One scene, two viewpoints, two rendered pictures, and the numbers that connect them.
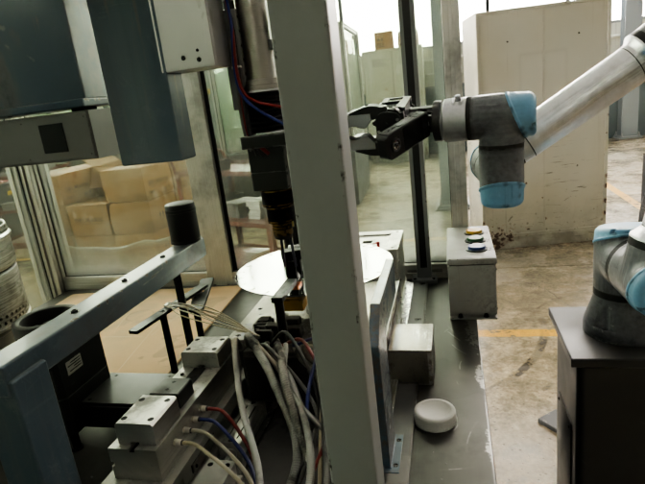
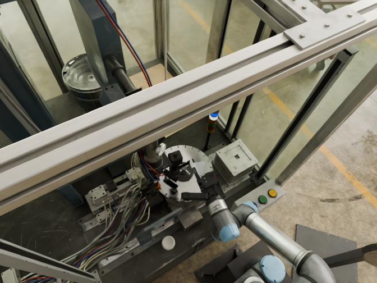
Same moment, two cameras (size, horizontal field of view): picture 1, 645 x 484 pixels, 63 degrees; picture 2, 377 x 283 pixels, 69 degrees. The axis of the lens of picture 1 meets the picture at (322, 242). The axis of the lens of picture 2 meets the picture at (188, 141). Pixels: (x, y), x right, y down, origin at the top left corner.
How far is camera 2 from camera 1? 1.21 m
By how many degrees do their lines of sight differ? 51
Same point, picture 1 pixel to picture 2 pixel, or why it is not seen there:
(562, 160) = not seen: outside the picture
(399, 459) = (145, 246)
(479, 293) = not seen: hidden behind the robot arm
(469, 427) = (170, 254)
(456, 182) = (285, 172)
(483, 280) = not seen: hidden behind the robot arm
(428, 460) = (150, 252)
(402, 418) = (161, 234)
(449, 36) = (320, 134)
